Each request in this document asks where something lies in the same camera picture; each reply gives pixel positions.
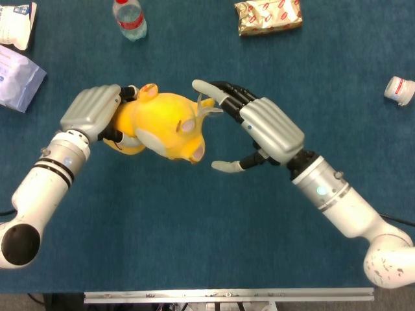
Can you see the yellow plush toy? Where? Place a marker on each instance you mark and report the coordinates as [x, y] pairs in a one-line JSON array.
[[162, 126]]

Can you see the small white jar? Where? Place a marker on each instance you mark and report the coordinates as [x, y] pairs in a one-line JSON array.
[[399, 91]]

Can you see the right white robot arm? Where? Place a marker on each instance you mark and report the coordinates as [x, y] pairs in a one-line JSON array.
[[350, 214]]

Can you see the clear plastic water bottle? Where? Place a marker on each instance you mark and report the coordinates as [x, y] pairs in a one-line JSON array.
[[129, 19]]

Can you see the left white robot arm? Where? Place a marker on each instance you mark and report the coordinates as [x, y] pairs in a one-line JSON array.
[[42, 188]]

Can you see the aluminium rail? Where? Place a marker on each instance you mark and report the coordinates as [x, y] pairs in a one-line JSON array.
[[228, 295]]

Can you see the white printed snack bag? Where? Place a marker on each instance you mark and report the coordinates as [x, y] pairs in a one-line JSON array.
[[16, 22]]

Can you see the lavender tissue pack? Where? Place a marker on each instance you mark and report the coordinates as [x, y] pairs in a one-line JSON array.
[[17, 82]]

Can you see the gold red-printed snack pack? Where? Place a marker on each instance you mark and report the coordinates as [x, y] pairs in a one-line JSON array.
[[267, 16]]

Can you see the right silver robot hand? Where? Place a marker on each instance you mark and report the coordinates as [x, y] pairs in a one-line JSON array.
[[259, 126]]

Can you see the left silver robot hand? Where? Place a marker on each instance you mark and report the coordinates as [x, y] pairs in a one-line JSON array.
[[92, 110]]

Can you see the blue table cloth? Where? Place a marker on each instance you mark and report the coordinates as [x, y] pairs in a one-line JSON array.
[[207, 210]]

